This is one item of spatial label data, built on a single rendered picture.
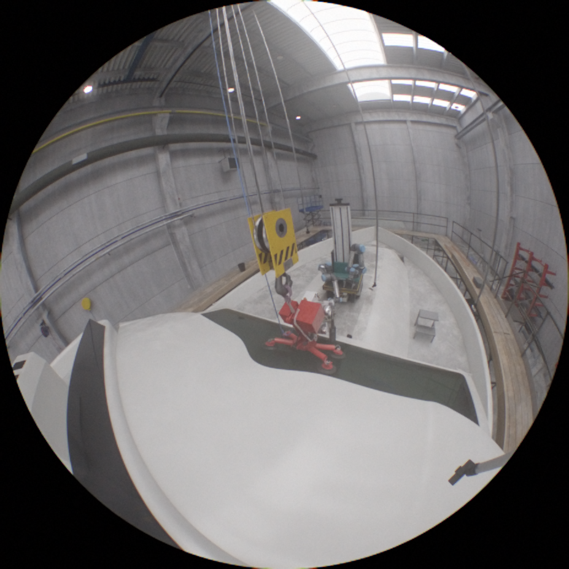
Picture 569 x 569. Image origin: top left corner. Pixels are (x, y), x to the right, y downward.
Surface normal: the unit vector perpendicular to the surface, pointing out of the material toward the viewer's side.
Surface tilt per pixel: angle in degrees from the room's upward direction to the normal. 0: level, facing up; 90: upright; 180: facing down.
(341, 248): 90
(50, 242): 90
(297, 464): 21
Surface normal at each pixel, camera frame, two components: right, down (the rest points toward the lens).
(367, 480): 0.07, -0.97
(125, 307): 0.82, 0.14
